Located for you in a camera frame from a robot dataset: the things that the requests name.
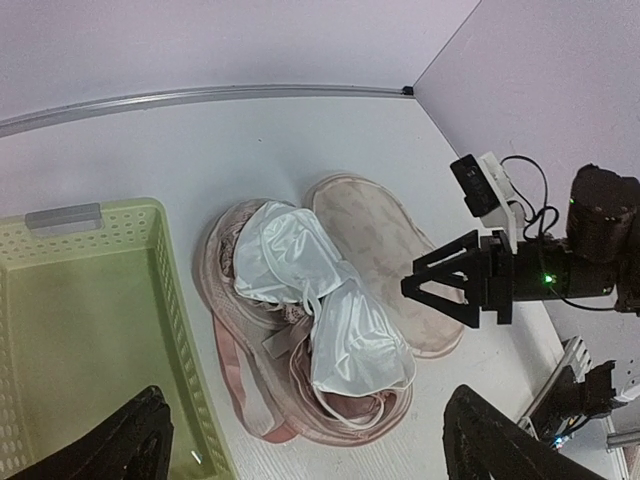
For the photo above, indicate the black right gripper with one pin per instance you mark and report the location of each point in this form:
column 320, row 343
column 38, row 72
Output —
column 536, row 271

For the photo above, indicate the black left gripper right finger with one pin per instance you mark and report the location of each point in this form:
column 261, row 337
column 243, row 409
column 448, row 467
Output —
column 481, row 443

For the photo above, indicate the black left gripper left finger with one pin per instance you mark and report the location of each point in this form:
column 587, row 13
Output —
column 135, row 442

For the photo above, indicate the green perforated plastic basket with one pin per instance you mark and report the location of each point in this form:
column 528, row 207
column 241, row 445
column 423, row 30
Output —
column 92, row 312

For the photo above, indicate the floral mesh laundry bag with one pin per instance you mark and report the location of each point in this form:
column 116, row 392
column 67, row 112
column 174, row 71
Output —
column 374, row 232

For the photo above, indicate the pink satin lace bra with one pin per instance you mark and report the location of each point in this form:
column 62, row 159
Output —
column 274, row 338

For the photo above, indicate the white satin bra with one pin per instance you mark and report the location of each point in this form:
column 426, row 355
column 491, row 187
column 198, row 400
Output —
column 283, row 255

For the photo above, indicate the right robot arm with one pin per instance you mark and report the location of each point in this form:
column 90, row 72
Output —
column 599, row 256

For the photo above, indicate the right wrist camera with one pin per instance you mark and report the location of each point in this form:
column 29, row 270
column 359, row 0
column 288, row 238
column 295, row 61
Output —
column 492, row 197

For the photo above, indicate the aluminium table edge rail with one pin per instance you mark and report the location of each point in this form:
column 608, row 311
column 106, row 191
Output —
column 139, row 102

